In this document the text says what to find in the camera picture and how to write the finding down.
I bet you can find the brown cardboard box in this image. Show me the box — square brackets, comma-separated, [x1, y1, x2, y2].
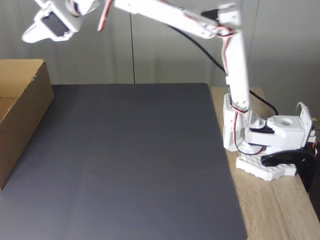
[0, 58, 55, 192]

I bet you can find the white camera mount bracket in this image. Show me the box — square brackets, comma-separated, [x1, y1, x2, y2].
[34, 0, 55, 10]

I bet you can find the black camera cable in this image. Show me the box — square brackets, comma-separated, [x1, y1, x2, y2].
[171, 24, 279, 116]

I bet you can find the dark grey table mat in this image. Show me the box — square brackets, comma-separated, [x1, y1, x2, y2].
[0, 83, 248, 240]

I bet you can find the black table clamp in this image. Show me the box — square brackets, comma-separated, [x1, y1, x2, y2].
[260, 151, 318, 193]

